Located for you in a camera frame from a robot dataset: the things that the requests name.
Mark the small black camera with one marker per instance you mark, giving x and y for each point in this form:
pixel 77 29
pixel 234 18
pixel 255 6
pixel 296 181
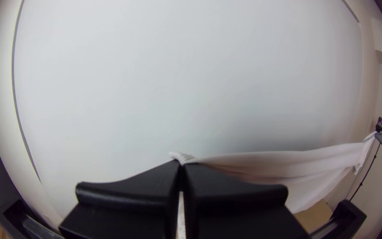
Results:
pixel 380 123

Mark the light grey t-shirt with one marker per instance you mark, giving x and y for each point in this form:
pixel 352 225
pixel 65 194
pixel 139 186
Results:
pixel 293 167

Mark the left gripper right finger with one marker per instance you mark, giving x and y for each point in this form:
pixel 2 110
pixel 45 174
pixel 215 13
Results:
pixel 237 212

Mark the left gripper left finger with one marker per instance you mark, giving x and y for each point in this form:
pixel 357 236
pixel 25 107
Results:
pixel 131 205

